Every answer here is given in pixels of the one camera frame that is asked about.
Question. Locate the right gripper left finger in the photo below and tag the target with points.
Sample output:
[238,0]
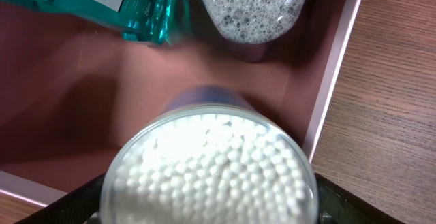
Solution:
[81,206]

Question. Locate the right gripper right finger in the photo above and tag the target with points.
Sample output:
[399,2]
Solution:
[339,206]

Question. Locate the cotton swab round container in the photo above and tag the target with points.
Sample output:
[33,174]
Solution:
[210,158]

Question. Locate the teal mouthwash bottle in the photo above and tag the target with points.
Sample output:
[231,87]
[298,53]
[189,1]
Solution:
[136,20]

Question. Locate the clear foam pump bottle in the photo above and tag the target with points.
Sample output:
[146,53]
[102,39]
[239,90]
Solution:
[253,21]

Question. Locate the pink cardboard box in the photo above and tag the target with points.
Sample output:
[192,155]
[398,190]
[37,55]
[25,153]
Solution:
[72,92]

